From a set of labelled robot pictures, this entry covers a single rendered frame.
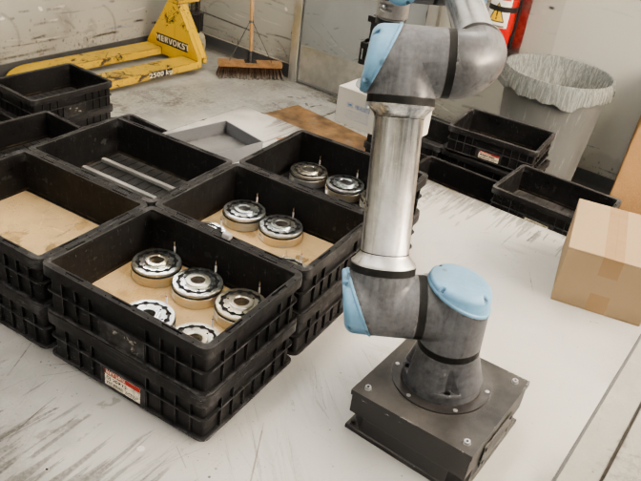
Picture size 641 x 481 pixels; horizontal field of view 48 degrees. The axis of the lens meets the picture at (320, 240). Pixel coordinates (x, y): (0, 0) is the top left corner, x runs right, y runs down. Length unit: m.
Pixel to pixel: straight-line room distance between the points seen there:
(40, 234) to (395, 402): 0.86
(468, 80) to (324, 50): 3.87
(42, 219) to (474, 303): 1.00
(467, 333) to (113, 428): 0.66
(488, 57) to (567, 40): 3.07
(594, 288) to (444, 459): 0.75
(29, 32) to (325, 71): 1.94
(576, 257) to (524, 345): 0.27
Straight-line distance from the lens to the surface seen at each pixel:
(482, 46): 1.23
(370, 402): 1.34
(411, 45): 1.20
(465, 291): 1.24
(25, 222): 1.74
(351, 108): 1.76
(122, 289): 1.50
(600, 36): 4.24
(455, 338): 1.27
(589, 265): 1.87
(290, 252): 1.63
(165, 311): 1.38
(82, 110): 3.21
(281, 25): 5.29
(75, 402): 1.45
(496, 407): 1.38
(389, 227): 1.22
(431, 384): 1.33
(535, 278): 1.99
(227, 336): 1.22
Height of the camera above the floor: 1.70
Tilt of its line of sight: 31 degrees down
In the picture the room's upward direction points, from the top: 8 degrees clockwise
